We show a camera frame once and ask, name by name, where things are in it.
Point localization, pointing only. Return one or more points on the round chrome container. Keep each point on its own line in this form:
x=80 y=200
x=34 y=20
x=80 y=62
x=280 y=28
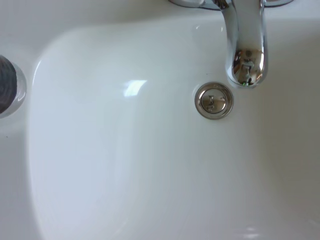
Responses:
x=8 y=86

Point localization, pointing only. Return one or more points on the chrome faucet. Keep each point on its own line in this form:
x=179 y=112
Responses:
x=246 y=42

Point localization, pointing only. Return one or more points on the chrome sink drain stopper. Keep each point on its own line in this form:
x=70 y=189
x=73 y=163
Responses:
x=214 y=100

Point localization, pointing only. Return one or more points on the white ceramic sink basin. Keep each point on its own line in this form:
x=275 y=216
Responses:
x=125 y=162

